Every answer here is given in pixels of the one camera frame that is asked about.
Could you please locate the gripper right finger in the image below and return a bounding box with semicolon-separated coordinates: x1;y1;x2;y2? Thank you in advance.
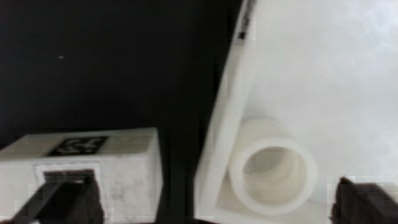
330;177;398;224

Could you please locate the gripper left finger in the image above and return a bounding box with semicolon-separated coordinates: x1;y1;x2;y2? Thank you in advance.
7;169;105;224

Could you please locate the white square tabletop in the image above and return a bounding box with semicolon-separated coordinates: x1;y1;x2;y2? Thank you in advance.
193;0;398;224

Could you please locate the white table leg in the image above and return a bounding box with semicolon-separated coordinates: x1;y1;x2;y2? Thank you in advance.
0;128;163;224

